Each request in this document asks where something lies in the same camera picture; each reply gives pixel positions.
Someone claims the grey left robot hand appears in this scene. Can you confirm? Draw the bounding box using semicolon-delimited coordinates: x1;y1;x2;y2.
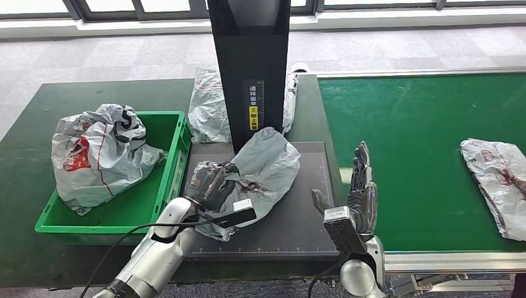
184;160;240;212

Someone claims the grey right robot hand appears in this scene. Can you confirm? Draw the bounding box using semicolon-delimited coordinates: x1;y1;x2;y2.
311;141;378;236

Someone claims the plain grey parcel bag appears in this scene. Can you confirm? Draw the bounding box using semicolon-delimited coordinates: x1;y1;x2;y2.
193;126;301;243

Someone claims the white parcel bag red print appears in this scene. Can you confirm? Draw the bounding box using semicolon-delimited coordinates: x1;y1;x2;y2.
51;103;165;217

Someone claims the grey parcel bag dark-red smudge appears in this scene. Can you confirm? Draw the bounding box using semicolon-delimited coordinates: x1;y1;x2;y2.
460;138;526;242

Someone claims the grey crumpled parcel bag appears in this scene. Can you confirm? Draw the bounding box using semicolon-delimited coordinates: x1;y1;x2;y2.
188;66;300;144

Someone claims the green conveyor belt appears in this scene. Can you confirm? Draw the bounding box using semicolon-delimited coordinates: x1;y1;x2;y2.
318;73;526;253

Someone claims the green plastic crate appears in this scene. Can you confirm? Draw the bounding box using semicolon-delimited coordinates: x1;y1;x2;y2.
34;111;193;246

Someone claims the black scanner column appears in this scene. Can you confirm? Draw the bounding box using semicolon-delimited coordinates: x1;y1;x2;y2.
207;0;292;154

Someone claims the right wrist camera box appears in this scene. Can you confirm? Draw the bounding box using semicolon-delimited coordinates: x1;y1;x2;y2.
323;206;368;255

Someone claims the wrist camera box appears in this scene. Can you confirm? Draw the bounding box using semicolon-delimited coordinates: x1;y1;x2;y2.
323;206;368;255
213;198;257;229

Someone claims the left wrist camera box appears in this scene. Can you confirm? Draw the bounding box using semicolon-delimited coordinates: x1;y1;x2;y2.
213;198;257;229

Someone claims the black scanner base plate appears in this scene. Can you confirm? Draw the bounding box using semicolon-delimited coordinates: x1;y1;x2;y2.
182;142;345;261

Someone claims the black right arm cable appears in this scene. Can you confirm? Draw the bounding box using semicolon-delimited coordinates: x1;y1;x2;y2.
307;251;350;298

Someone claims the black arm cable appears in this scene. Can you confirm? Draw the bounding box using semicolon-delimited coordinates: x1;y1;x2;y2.
80;220;218;298
307;251;350;298

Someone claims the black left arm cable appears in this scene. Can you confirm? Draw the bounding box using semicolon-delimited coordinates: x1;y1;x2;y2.
80;220;218;298

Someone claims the aluminium conveyor frame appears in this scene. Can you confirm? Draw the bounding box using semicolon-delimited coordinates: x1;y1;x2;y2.
315;66;526;293

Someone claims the dark window frame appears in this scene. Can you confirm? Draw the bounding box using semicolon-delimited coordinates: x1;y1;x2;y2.
0;0;526;21

